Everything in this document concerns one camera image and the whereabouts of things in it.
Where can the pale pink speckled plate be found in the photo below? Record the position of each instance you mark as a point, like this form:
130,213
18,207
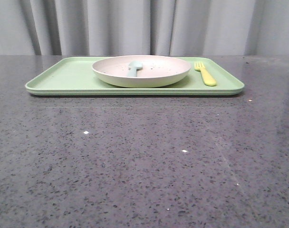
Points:
156,71

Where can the yellow plastic fork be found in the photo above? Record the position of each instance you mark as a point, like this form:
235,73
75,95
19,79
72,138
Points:
208,80

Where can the light blue plastic spoon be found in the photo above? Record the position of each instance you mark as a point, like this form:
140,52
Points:
134,66

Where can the light green plastic tray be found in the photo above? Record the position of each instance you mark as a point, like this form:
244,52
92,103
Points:
75,76

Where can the grey pleated curtain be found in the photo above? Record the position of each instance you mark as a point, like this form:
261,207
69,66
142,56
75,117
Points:
144,27

